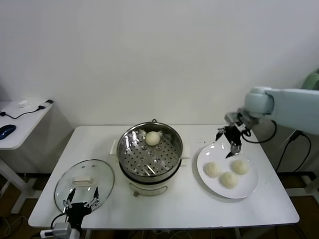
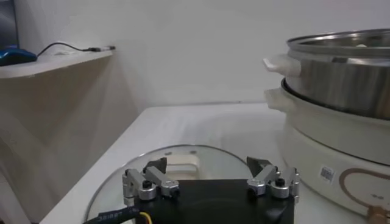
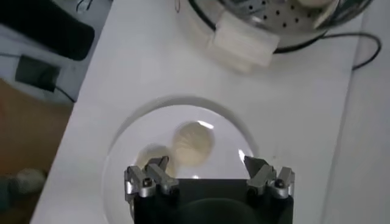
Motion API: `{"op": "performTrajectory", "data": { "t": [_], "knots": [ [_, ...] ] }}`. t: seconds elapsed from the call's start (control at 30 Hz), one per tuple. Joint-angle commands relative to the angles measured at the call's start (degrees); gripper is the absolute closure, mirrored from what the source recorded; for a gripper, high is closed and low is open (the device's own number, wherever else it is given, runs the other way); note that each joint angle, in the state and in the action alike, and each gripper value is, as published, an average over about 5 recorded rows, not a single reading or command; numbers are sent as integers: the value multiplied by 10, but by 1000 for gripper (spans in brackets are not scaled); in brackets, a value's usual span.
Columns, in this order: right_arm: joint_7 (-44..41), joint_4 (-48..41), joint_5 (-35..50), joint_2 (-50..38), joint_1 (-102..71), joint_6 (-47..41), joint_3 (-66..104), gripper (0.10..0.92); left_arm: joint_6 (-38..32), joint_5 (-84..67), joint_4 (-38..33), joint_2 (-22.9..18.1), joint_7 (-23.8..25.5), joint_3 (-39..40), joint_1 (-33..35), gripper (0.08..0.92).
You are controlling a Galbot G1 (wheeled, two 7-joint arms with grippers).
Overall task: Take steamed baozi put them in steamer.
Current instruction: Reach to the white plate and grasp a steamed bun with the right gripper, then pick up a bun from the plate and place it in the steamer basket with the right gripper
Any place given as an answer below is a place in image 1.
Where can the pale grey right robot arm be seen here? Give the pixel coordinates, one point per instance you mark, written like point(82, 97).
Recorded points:
point(289, 104)

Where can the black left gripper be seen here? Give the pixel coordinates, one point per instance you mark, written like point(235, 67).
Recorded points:
point(77, 211)

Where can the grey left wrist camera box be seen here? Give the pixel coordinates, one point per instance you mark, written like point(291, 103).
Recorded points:
point(61, 230)

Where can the white steamed baozi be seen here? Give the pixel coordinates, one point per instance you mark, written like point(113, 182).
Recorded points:
point(240, 167)
point(212, 169)
point(152, 138)
point(229, 180)

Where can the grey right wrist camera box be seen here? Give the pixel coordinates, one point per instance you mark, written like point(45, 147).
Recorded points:
point(233, 117)

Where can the steel steamer pot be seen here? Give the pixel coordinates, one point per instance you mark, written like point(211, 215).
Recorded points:
point(149, 188)

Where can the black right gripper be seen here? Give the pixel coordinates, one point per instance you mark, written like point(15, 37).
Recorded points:
point(234, 135)

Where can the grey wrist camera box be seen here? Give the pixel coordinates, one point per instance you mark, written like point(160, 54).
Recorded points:
point(233, 117)
point(61, 230)

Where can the pale green rounded object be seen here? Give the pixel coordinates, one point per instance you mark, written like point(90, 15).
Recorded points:
point(311, 79)

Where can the small white desk object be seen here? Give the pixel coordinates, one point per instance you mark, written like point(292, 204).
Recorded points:
point(24, 103)

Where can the blue computer mouse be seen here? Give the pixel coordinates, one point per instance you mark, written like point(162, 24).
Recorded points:
point(7, 131)

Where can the white connector block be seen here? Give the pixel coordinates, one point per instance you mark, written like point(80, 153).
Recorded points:
point(47, 234)

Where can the stainless steel steamer basket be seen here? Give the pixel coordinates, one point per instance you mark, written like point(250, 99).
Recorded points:
point(149, 161)

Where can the white round plate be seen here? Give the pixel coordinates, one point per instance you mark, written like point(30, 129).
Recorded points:
point(214, 152)

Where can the white side desk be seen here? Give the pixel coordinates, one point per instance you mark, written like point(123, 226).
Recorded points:
point(25, 124)

